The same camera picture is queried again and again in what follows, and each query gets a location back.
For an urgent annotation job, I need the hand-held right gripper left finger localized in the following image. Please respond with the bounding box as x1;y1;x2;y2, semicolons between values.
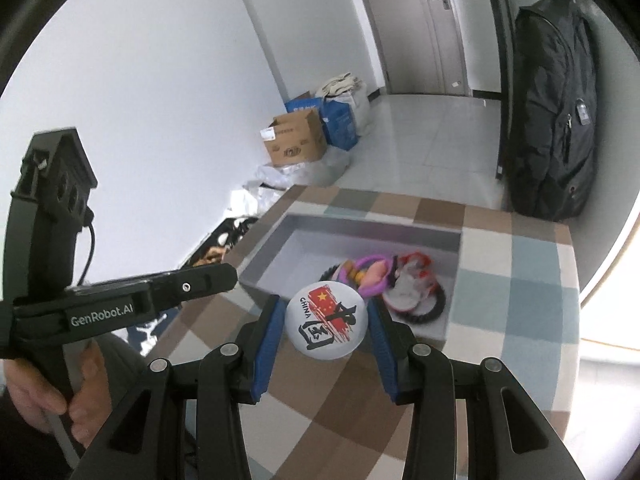
70;294;281;480

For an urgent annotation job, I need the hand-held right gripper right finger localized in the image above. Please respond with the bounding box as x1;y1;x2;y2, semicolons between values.
367;300;586;480

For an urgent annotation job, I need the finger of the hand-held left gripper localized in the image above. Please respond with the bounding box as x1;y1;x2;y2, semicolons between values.
149;262;239;313

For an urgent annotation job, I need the white round pin badge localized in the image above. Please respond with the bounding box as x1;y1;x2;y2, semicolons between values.
284;284;369;359

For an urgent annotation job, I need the red round pin badge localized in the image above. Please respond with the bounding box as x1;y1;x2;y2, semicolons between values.
382;254;441;311

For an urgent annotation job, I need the purple ring bracelet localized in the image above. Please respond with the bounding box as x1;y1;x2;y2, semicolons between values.
336;255;393;293

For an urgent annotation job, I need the grey storage box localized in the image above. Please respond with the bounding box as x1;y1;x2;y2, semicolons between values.
239;212;463;338

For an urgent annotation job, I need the person's left hand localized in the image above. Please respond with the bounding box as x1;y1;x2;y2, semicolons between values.
4;342;111;433

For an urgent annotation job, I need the brown shoe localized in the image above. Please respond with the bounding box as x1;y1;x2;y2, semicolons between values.
192;247;226;267

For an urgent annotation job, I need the black white sneaker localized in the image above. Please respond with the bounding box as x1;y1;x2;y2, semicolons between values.
220;217;258;248

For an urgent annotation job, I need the dark blue bag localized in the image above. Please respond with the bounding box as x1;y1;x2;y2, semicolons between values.
125;307;181;356

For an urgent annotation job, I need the white plastic bag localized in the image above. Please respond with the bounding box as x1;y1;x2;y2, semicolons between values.
227;182;288;216

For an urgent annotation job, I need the checkered tablecloth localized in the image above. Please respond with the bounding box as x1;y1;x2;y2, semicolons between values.
145;185;581;480

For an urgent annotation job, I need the grey plastic bag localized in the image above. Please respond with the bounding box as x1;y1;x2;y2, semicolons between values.
257;147;351;188

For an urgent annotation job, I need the brown cardboard box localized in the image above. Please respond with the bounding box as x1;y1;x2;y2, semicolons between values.
260;108;328;167

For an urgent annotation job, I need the blue cardboard box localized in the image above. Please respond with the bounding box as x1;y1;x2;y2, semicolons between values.
285;92;360;151

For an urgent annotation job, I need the beige tote bag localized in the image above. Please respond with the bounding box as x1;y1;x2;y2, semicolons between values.
314;74;370;107

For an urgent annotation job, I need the black backpack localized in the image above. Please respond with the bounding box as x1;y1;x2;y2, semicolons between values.
507;0;598;222

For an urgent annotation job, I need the grey door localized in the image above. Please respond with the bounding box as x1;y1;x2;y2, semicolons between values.
350;0;473;97

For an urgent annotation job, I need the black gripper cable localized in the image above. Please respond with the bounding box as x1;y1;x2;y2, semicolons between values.
80;207;97;283

